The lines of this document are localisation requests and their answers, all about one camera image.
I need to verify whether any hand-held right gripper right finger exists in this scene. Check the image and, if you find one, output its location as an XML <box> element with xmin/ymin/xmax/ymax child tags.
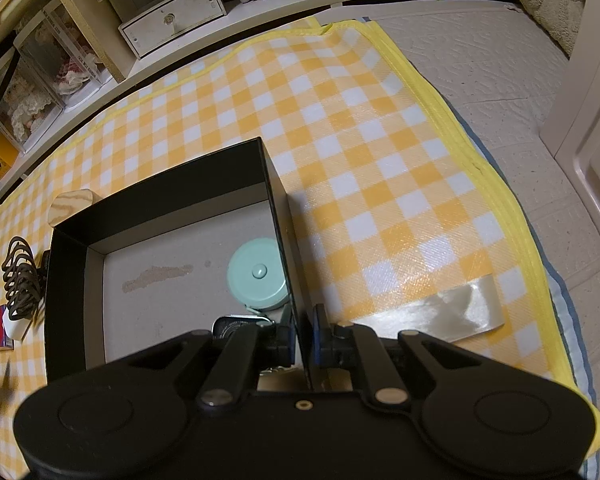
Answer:
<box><xmin>311</xmin><ymin>304</ymin><xmax>506</xmax><ymax>408</ymax></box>

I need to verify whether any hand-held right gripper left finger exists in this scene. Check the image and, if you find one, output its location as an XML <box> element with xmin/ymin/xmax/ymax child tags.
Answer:
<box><xmin>87</xmin><ymin>305</ymin><xmax>298</xmax><ymax>408</ymax></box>

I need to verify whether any white charger block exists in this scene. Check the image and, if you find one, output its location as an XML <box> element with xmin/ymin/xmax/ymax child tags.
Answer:
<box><xmin>5</xmin><ymin>317</ymin><xmax>33</xmax><ymax>341</ymax></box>

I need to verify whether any mint round tape measure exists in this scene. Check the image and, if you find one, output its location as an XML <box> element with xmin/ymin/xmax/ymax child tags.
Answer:
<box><xmin>226</xmin><ymin>240</ymin><xmax>293</xmax><ymax>313</ymax></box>

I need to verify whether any wooden block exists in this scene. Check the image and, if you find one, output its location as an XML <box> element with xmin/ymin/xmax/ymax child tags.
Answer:
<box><xmin>47</xmin><ymin>188</ymin><xmax>96</xmax><ymax>228</ymax></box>

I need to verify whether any black cardboard box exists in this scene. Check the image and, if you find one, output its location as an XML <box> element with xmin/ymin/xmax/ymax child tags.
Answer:
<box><xmin>44</xmin><ymin>136</ymin><xmax>313</xmax><ymax>393</ymax></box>

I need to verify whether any clear tape strip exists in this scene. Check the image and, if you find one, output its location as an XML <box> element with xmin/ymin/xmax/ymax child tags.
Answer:
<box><xmin>350</xmin><ymin>272</ymin><xmax>506</xmax><ymax>346</ymax></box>

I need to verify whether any yellow checked mat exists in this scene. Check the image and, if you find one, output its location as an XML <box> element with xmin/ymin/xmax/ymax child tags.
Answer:
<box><xmin>0</xmin><ymin>19</ymin><xmax>600</xmax><ymax>480</ymax></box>

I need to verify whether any clear doll display case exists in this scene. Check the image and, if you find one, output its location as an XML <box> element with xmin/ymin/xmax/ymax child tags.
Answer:
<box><xmin>15</xmin><ymin>7</ymin><xmax>113</xmax><ymax>111</ymax></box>
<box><xmin>0</xmin><ymin>50</ymin><xmax>66</xmax><ymax>155</ymax></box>

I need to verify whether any black headband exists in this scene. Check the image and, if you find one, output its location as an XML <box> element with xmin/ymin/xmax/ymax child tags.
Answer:
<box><xmin>0</xmin><ymin>47</ymin><xmax>21</xmax><ymax>121</ymax></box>

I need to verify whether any small white drawer cabinet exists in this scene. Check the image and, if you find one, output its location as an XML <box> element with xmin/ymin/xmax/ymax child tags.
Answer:
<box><xmin>95</xmin><ymin>0</ymin><xmax>227</xmax><ymax>58</ymax></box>

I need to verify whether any wooden shelf unit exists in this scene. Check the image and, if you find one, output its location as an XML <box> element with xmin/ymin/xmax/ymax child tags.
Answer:
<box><xmin>0</xmin><ymin>0</ymin><xmax>513</xmax><ymax>211</ymax></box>

